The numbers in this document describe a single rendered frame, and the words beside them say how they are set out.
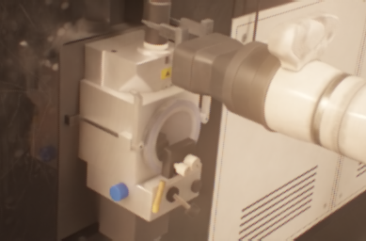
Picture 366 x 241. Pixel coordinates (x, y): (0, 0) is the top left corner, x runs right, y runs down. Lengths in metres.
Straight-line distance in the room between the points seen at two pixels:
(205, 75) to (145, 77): 0.08
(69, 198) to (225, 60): 0.28
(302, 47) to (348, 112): 0.07
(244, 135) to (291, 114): 0.44
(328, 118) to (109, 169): 0.28
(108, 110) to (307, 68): 0.23
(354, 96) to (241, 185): 0.53
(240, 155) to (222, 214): 0.10
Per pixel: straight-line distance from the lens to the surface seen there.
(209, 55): 0.70
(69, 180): 0.85
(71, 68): 0.79
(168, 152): 0.78
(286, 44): 0.63
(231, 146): 1.07
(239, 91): 0.68
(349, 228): 1.58
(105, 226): 0.89
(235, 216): 1.16
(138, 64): 0.75
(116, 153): 0.79
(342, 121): 0.63
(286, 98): 0.65
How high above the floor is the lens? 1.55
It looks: 25 degrees down
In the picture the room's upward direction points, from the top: 5 degrees clockwise
